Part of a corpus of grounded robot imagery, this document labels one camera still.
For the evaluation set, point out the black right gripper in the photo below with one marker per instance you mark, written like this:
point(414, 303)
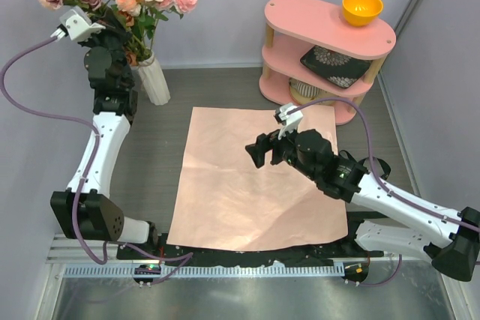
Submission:
point(265, 142)

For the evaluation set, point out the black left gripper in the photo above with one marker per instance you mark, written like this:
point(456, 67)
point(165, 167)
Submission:
point(108, 32)

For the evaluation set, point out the brown rose flower stem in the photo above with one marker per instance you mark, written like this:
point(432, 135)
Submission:
point(129, 35)

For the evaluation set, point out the pink wrapping paper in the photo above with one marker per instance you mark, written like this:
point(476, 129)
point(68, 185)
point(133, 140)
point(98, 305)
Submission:
point(224, 202)

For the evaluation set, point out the peach rose flower stem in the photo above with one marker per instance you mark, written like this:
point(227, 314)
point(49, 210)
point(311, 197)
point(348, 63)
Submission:
point(141, 19)

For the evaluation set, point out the black ribbon with gold lettering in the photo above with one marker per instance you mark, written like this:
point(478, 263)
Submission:
point(378, 163)

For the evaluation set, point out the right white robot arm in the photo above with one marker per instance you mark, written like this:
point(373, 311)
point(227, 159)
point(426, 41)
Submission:
point(446, 238)

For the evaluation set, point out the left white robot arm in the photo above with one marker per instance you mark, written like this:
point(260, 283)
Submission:
point(84, 209)

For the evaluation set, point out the white ribbed ceramic vase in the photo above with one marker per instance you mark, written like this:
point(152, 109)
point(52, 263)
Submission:
point(153, 80)

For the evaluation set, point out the striped ceramic bowl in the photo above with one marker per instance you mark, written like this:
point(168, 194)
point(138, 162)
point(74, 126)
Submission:
point(303, 93)

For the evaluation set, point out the pink three-tier shelf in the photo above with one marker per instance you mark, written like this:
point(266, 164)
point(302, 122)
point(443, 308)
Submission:
point(293, 27)

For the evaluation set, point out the black floral square plate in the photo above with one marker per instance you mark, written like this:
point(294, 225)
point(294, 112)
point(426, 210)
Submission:
point(338, 69)

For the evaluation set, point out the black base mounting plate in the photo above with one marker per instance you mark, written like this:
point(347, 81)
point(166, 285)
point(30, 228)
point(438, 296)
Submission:
point(299, 256)

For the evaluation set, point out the orange plastic bowl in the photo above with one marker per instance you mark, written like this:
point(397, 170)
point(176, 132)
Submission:
point(360, 13)

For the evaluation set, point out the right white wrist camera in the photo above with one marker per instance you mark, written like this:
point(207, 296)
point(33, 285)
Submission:
point(289, 117)

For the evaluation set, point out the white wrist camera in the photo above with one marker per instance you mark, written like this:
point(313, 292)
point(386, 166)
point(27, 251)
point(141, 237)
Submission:
point(76, 25)
point(289, 117)

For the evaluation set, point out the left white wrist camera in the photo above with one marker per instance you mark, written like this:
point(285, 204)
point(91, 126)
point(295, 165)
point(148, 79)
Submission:
point(76, 25)

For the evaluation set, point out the white perforated cable duct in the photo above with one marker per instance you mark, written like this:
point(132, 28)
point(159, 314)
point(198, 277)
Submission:
point(152, 271)

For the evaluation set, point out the aluminium frame rail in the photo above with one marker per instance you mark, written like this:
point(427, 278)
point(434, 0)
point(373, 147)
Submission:
point(63, 249)

